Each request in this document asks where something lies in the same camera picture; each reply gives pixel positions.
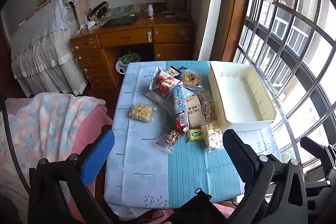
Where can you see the black laptop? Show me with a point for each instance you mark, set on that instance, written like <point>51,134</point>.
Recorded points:
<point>120,21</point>

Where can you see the white drawer child lock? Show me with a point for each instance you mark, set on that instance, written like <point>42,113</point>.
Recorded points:
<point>149,37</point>

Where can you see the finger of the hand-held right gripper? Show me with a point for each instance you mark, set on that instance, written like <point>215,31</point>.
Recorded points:
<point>313,146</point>

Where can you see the metal window guard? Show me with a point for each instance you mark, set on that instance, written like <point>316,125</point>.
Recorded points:
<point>288,37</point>

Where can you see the red and white snack bag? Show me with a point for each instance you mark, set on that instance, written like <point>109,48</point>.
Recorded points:
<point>164,82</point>

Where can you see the beige soda cracker pack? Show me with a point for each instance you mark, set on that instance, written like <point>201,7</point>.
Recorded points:
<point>195,113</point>

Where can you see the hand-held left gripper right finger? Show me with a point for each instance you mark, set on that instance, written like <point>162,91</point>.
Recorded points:
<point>237,151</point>

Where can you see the silver snack bag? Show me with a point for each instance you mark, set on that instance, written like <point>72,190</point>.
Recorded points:
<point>157,101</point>

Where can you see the white trash bag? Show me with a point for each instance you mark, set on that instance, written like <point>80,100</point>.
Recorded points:
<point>128,61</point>

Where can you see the small blue snack packet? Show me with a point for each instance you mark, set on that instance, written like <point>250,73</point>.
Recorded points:
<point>183,68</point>

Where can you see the clear popcorn packet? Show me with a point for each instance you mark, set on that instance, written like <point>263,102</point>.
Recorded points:
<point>212,134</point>

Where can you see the pink pastel blanket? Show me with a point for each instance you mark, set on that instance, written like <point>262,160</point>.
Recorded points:
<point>44,129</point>

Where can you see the long red biscuit tube pack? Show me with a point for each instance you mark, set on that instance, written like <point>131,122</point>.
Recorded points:
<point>179,108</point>

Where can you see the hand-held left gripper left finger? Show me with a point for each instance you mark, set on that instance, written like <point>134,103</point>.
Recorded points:
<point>98,155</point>

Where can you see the blue leaf print tablecloth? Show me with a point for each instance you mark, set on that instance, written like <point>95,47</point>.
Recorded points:
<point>147,161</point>

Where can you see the red white barcode packet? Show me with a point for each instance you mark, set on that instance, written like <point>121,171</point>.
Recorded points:
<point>173,71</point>

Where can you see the cream plastic storage bin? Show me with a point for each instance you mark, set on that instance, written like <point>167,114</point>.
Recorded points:
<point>236,98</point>

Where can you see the white pipe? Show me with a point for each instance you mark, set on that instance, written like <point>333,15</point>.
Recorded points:
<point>214,11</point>

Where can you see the clear mixed nut packet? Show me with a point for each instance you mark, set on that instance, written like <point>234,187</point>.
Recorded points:
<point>209,107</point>

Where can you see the white bottle red label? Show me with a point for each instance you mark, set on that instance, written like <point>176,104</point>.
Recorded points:
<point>150,12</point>

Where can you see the clear red nut packet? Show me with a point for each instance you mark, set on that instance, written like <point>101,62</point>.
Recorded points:
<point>169,138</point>

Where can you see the wooden desk with drawers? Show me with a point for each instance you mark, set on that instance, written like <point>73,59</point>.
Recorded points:
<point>126,36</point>

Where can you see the white papers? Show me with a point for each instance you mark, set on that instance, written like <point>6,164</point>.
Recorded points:
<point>172,14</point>

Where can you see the small green yellow packet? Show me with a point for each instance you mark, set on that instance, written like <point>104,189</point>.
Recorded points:
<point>195,135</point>

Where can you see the clear bread packet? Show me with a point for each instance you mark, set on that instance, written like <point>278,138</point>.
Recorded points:
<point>192,79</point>

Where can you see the white lace furniture cover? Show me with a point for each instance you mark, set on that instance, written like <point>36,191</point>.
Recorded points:
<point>44,43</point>

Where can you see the clear yellow cracker packet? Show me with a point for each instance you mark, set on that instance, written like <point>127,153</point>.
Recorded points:
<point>141,111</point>

